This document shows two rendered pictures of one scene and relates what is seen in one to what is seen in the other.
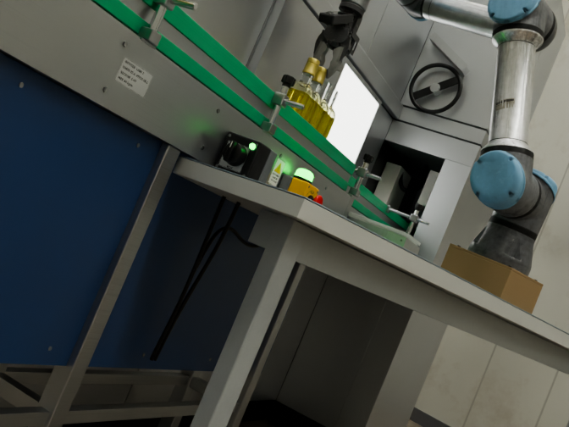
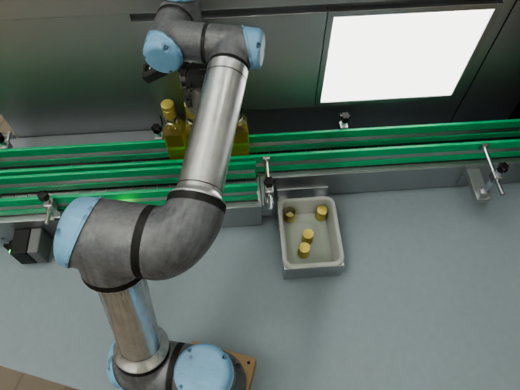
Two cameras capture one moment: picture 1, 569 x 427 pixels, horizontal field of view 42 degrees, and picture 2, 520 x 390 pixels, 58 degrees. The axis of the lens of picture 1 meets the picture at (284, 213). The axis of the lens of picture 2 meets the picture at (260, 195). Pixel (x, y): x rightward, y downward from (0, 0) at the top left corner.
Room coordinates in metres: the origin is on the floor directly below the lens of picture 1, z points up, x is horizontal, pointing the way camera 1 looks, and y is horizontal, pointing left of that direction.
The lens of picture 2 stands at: (1.76, -0.72, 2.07)
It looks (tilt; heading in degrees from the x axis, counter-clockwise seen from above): 60 degrees down; 61
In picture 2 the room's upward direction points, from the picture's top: 1 degrees counter-clockwise
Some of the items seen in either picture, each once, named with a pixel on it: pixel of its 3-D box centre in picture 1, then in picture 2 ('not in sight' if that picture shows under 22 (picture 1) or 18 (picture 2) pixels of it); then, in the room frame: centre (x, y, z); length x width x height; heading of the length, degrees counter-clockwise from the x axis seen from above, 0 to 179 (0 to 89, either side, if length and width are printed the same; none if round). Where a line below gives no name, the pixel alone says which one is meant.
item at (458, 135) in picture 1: (482, 82); not in sight; (3.23, -0.58, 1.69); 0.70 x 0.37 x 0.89; 154
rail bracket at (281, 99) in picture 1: (287, 108); (50, 213); (1.56, 0.08, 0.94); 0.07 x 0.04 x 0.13; 64
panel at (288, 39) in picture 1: (320, 101); (313, 61); (2.36, 0.03, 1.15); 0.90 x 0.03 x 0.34; 154
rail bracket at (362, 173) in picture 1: (354, 172); (268, 184); (2.12, -0.14, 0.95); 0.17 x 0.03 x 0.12; 64
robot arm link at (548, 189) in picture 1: (524, 199); (203, 374); (1.74, -0.51, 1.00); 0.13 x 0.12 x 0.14; 140
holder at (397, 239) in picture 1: (366, 239); (306, 229); (2.19, -0.25, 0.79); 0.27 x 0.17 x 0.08; 64
